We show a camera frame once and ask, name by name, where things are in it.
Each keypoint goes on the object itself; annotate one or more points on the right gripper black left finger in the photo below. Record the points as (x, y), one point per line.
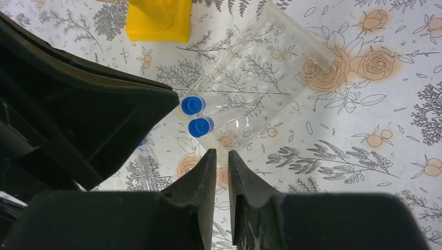
(178, 217)

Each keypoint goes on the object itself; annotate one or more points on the test tube blue cap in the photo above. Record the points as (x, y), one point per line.
(143, 153)
(213, 104)
(203, 126)

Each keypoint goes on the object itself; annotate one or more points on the yellow test tube rack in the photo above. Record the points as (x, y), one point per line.
(142, 20)

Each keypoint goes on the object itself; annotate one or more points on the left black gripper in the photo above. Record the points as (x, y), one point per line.
(67, 121)

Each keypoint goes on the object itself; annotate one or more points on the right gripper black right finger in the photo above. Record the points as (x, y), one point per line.
(264, 218)

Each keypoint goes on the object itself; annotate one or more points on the floral patterned table mat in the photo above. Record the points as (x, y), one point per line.
(371, 122)

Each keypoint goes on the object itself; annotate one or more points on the clear plastic tube rack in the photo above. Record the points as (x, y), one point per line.
(273, 58)

